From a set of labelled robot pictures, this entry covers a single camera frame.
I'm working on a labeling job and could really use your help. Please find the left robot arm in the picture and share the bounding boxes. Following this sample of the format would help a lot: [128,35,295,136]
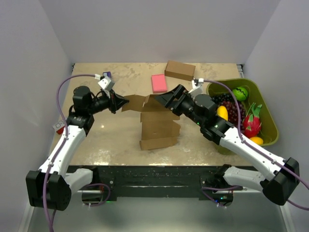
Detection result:
[26,86,129,211]

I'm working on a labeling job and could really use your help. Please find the olive green plastic bin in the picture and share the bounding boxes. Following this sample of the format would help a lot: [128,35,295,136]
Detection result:
[207,78,279,147]

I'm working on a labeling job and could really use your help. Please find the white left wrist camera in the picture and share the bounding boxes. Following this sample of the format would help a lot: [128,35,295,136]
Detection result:
[98,76,115,92]

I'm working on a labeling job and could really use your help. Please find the brown cardboard box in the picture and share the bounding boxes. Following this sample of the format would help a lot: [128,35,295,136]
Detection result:
[122,94,181,150]
[165,60,196,81]

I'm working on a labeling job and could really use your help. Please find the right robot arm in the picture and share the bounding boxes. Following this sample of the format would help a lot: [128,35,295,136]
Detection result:
[155,85,299,205]

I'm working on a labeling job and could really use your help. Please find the dark blue toy grapes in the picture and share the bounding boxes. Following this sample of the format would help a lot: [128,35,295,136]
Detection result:
[211,93,234,104]

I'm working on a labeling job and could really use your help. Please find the green toy melon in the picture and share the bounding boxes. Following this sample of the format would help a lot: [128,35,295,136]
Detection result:
[232,87,248,102]

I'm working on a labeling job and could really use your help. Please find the orange yellow toy fruit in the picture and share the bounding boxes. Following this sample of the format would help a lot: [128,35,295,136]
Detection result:
[250,136,264,145]

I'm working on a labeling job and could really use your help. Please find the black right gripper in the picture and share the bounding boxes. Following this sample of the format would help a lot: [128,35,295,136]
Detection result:
[154,84,205,127]

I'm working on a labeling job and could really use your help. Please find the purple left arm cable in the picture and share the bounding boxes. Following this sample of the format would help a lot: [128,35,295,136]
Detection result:
[42,73,102,232]

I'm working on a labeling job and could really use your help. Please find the red purple toy grapes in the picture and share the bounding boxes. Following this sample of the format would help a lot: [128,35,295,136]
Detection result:
[218,101,246,128]

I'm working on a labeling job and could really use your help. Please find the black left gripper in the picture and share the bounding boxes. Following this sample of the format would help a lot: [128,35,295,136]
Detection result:
[87,88,129,115]

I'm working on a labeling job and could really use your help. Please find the purple toothpaste box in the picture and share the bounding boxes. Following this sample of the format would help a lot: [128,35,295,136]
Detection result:
[102,72,112,78]

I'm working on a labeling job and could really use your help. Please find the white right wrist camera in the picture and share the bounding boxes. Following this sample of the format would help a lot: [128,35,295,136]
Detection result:
[189,78,204,99]

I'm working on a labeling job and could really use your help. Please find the pink toy dragon fruit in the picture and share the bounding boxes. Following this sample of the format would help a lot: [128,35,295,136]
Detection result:
[243,103,262,138]

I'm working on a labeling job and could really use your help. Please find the closed brown cardboard box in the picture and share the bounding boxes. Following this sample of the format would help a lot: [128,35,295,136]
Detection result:
[165,60,196,81]

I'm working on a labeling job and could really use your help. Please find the pink sticky note pad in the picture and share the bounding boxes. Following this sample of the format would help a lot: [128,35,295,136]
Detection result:
[151,74,168,94]

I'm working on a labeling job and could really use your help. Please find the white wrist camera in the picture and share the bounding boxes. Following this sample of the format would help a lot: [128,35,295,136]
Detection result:
[98,76,115,92]
[189,78,204,99]

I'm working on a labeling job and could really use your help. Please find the red white toothpaste box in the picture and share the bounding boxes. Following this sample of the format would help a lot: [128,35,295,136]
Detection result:
[53,120,65,134]

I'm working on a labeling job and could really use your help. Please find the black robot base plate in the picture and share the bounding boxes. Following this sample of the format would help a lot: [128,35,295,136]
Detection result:
[82,164,230,203]

